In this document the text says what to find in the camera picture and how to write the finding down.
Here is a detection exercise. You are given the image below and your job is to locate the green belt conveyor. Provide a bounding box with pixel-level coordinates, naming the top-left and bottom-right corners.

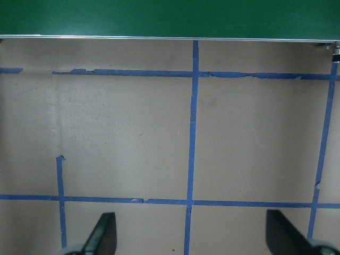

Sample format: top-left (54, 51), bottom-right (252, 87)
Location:
top-left (0, 0), bottom-right (340, 62)

